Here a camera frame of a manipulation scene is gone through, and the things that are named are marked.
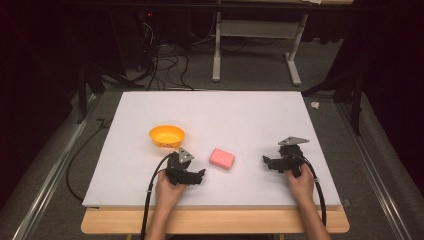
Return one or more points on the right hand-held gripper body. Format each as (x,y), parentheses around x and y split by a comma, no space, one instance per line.
(290,155)

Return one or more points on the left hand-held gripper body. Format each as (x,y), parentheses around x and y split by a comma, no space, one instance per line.
(178,165)

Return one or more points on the person's left hand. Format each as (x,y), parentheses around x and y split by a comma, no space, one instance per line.
(168,195)

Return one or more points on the person's right hand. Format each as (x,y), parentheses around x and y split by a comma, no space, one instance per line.
(301,188)

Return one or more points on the pink soap bar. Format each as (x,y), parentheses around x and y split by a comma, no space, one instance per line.
(222,158)

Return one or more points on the orange plastic bowl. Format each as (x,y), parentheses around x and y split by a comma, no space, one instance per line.
(166,135)

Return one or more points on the white paper scrap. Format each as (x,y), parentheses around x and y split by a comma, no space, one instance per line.
(315,105)

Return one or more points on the wooden table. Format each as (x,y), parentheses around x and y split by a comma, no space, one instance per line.
(233,221)

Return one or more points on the white foam board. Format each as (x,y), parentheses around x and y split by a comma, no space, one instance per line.
(233,116)

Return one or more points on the black metal stand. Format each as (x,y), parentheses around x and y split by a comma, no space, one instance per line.
(353,96)
(87,86)

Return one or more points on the black computer tower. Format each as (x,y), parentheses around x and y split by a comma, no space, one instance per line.
(133,36)

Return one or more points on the aluminium floor rail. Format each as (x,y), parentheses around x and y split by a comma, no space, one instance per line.
(50,180)
(373,166)

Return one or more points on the white metal desk frame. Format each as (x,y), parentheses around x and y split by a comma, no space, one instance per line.
(260,28)

